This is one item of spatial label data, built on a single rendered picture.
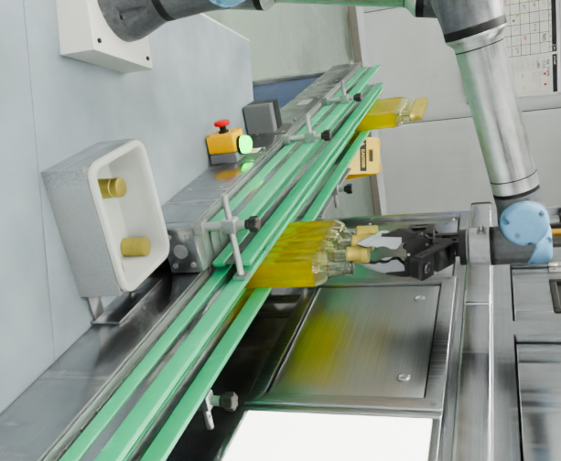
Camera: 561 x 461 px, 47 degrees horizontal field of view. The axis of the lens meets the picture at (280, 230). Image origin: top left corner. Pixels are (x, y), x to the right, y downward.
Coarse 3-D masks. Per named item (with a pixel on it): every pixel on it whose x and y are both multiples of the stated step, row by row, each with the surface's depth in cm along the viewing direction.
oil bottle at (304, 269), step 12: (288, 252) 133; (300, 252) 132; (312, 252) 131; (264, 264) 130; (276, 264) 129; (288, 264) 129; (300, 264) 128; (312, 264) 127; (324, 264) 128; (252, 276) 132; (264, 276) 131; (276, 276) 130; (288, 276) 130; (300, 276) 129; (312, 276) 128; (324, 276) 128
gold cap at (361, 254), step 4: (348, 248) 133; (352, 248) 132; (356, 248) 132; (360, 248) 132; (364, 248) 132; (368, 248) 132; (348, 252) 132; (352, 252) 132; (356, 252) 132; (360, 252) 131; (364, 252) 131; (368, 252) 132; (348, 256) 132; (352, 256) 132; (356, 256) 132; (360, 256) 131; (364, 256) 131; (368, 256) 132; (348, 260) 132; (352, 260) 132; (356, 260) 132; (360, 260) 132; (364, 260) 131; (368, 260) 132
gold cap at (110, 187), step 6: (102, 180) 111; (108, 180) 110; (114, 180) 110; (120, 180) 111; (102, 186) 110; (108, 186) 110; (114, 186) 109; (120, 186) 111; (102, 192) 110; (108, 192) 110; (114, 192) 110; (120, 192) 111; (102, 198) 112
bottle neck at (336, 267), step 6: (330, 264) 128; (336, 264) 128; (342, 264) 127; (348, 264) 127; (354, 264) 129; (330, 270) 128; (336, 270) 128; (342, 270) 127; (348, 270) 127; (354, 270) 129
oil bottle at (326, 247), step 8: (312, 240) 137; (320, 240) 136; (272, 248) 137; (280, 248) 136; (288, 248) 135; (296, 248) 135; (304, 248) 134; (312, 248) 133; (320, 248) 133; (328, 248) 133; (328, 256) 132
